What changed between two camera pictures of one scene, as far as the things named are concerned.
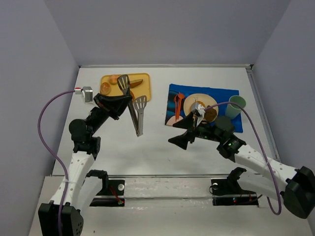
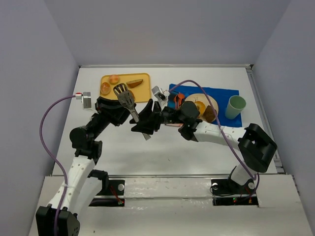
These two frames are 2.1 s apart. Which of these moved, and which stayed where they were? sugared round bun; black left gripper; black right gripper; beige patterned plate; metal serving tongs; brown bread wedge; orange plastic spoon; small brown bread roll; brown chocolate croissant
Moved: black right gripper; black left gripper; metal serving tongs
Stayed: orange plastic spoon; sugared round bun; brown chocolate croissant; brown bread wedge; beige patterned plate; small brown bread roll
